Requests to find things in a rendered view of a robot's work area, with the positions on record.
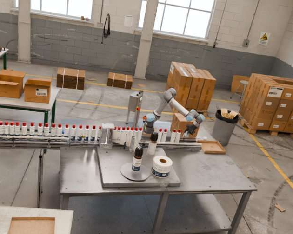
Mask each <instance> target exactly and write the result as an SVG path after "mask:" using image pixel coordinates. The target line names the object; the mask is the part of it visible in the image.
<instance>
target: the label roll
mask: <svg viewBox="0 0 293 234"><path fill-rule="evenodd" d="M172 163H173V162H172V160H171V159H170V158H168V157H166V156H156V157H154V159H153V164H152V169H151V173H152V174H153V175H154V176H156V177H159V178H166V177H168V176H169V175H170V171H171V167H172Z"/></svg>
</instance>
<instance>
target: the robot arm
mask: <svg viewBox="0 0 293 234"><path fill-rule="evenodd" d="M175 96H176V90H175V89H173V88H170V89H169V90H167V91H165V92H164V94H163V100H162V101H161V103H160V104H159V106H158V107H157V109H155V110H154V111H153V112H152V114H147V115H146V117H147V120H146V123H147V125H145V127H146V129H145V127H144V132H145V133H147V134H151V133H152V132H154V122H156V121H157V120H159V119H160V117H161V113H162V111H163V110H164V108H165V107H166V106H167V104H171V105H172V106H173V107H174V108H175V109H176V110H178V111H179V112H180V113H181V114H182V115H183V116H184V117H186V120H187V121H189V122H190V121H192V120H193V119H194V118H195V119H196V120H195V121H194V122H193V125H187V129H186V130H185V132H184V135H183V137H189V134H191V135H193V133H195V131H194V130H195V129H197V127H198V126H199V125H200V124H201V123H202V122H203V121H204V119H205V117H204V116H203V115H202V114H198V113H197V112H196V111H195V110H194V109H192V110H191V111H190V112H188V111H187V110H186V109H185V108H184V107H183V106H181V105H180V104H179V103H178V102H177V101H176V100H174V97H175Z"/></svg>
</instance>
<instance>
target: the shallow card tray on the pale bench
mask: <svg viewBox="0 0 293 234"><path fill-rule="evenodd" d="M54 231H55V217H12V218H11V221H10V226H9V230H8V233H7V234H54Z"/></svg>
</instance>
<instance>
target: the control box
mask: <svg viewBox="0 0 293 234"><path fill-rule="evenodd" d="M137 94H139V92H134V93H133V94H131V95H130V98H129V104H128V109H127V110H128V111H132V112H136V111H137V108H140V107H141V104H140V105H139V102H141V101H142V100H141V101H140V97H141V96H142V95H143V94H142V93H141V94H139V96H136V95H137Z"/></svg>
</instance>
